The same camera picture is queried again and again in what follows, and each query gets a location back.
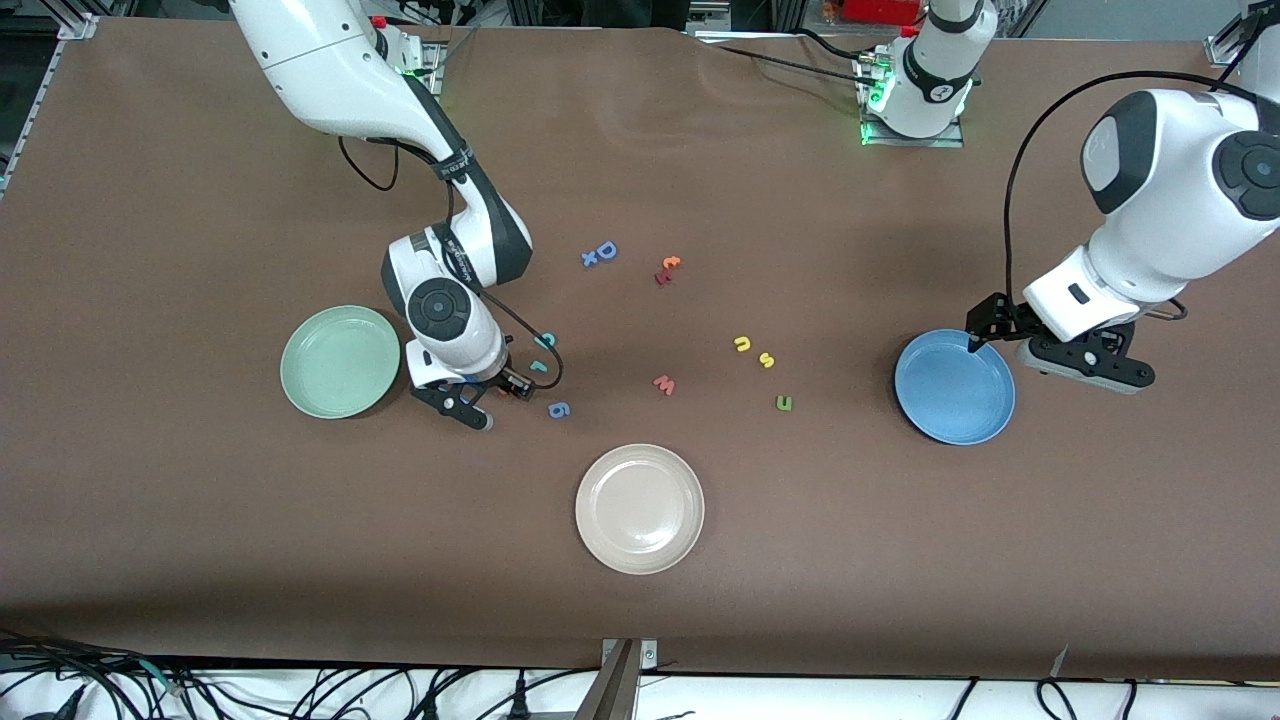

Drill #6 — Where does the blue plate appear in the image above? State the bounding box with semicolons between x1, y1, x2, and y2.
893;329;1017;447

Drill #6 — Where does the mint green plate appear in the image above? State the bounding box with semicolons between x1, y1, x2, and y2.
279;305;402;420

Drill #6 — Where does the beige plate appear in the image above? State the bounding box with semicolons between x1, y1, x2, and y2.
575;443;706;576

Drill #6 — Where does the brown table cover mat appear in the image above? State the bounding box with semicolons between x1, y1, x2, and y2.
0;18;1280;683

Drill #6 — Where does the aluminium corner profile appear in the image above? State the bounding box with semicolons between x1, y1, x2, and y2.
1205;10;1251;67

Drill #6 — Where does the red box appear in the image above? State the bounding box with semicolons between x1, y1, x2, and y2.
842;0;926;25

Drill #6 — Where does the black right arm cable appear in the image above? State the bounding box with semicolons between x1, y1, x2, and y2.
338;135;564;393

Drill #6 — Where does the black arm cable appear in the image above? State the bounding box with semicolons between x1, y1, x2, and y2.
338;135;564;393
1003;70;1263;323

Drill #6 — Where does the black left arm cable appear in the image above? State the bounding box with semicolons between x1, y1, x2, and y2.
1003;70;1263;323

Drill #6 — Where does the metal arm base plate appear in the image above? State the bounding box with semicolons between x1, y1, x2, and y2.
860;118;967;150

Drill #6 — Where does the aluminium frame post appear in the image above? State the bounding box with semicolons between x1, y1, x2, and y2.
575;638;661;720

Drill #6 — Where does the black cable on mat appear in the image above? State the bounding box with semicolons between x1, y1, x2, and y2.
690;28;883;91

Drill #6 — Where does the looped black cable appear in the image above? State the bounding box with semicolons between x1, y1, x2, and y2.
1035;678;1081;720

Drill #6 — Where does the teal cable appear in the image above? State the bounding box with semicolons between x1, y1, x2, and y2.
135;655;196;696

